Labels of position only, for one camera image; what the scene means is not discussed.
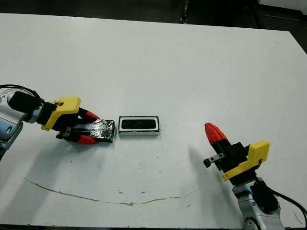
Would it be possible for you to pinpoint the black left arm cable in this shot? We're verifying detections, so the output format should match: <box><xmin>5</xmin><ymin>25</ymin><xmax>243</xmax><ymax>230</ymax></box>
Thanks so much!
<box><xmin>0</xmin><ymin>84</ymin><xmax>45</xmax><ymax>104</ymax></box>

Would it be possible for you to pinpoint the black camera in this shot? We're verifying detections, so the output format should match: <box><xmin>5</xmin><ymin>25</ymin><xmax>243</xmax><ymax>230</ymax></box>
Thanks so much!
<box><xmin>121</xmin><ymin>118</ymin><xmax>157</xmax><ymax>130</ymax></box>

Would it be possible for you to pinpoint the black glossy box lid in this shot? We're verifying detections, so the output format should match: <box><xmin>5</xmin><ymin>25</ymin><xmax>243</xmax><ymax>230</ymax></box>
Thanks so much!
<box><xmin>71</xmin><ymin>118</ymin><xmax>116</xmax><ymax>144</ymax></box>

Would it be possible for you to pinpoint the white camera box base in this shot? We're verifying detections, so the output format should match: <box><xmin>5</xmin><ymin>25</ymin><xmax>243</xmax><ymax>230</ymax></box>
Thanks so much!
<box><xmin>118</xmin><ymin>115</ymin><xmax>161</xmax><ymax>138</ymax></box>

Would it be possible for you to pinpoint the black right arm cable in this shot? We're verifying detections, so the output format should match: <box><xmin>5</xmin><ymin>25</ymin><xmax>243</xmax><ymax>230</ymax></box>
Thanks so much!
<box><xmin>273</xmin><ymin>190</ymin><xmax>307</xmax><ymax>222</ymax></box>

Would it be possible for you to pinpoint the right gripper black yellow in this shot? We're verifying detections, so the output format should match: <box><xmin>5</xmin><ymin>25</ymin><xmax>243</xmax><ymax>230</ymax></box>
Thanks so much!
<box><xmin>203</xmin><ymin>123</ymin><xmax>271</xmax><ymax>185</ymax></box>

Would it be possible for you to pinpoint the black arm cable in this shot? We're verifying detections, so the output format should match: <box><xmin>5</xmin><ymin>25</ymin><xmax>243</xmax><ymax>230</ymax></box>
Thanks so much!
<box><xmin>273</xmin><ymin>190</ymin><xmax>307</xmax><ymax>222</ymax></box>
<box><xmin>0</xmin><ymin>84</ymin><xmax>45</xmax><ymax>104</ymax></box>

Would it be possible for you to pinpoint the black background stand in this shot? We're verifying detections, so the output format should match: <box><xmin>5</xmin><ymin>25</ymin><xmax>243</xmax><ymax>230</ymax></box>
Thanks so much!
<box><xmin>179</xmin><ymin>0</ymin><xmax>190</xmax><ymax>23</ymax></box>

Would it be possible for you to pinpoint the white background cabinet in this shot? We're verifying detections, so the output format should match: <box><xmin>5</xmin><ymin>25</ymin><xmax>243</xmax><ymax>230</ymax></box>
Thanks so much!
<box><xmin>258</xmin><ymin>0</ymin><xmax>307</xmax><ymax>12</ymax></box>

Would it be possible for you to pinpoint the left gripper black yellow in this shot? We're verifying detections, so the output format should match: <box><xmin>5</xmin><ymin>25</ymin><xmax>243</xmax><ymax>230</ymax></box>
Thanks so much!
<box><xmin>40</xmin><ymin>96</ymin><xmax>101</xmax><ymax>144</ymax></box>

